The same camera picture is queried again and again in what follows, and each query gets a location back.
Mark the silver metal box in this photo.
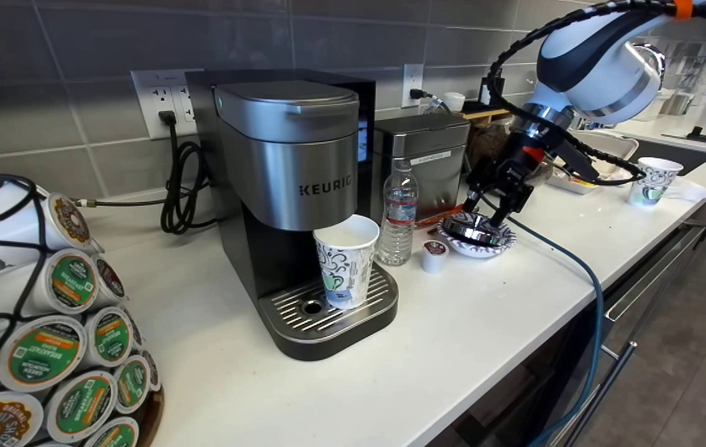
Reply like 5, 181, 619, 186
369, 109, 471, 222

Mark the grey thin cable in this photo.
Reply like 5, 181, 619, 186
76, 186, 168, 209

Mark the black wire pod rack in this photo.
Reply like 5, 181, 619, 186
0, 171, 62, 349

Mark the round metal jar lid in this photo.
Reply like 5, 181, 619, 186
439, 211, 515, 248

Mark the clear plastic container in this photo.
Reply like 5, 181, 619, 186
549, 128, 640, 197

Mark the metal drawer handle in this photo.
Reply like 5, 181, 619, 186
562, 338, 640, 447
602, 221, 706, 325

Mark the small white wall outlet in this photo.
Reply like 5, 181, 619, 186
400, 61, 426, 109

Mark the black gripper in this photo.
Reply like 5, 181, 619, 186
457, 122, 551, 230

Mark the black coiled power cord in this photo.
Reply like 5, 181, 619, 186
157, 109, 223, 236

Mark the green label coffee pod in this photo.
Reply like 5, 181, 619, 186
85, 304, 136, 369
81, 415, 141, 447
0, 312, 88, 395
41, 368, 119, 445
0, 245, 102, 317
111, 353, 153, 417

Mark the blue patterned ceramic bowl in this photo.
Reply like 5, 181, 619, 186
438, 211, 515, 263

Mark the wooden tray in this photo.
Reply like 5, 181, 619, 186
460, 103, 511, 127

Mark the orange stir stick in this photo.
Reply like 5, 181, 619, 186
412, 206, 465, 230

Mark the small white creamer cup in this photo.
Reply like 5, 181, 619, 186
419, 237, 451, 276

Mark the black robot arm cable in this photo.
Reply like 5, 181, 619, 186
477, 0, 706, 186

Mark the clear plastic water bottle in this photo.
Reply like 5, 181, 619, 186
374, 134, 421, 268

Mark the silver Keurig coffee maker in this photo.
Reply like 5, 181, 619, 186
187, 68, 400, 361

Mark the blue cable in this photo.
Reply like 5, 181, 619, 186
407, 83, 608, 447

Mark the dark sink basin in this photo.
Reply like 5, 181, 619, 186
634, 135, 706, 175

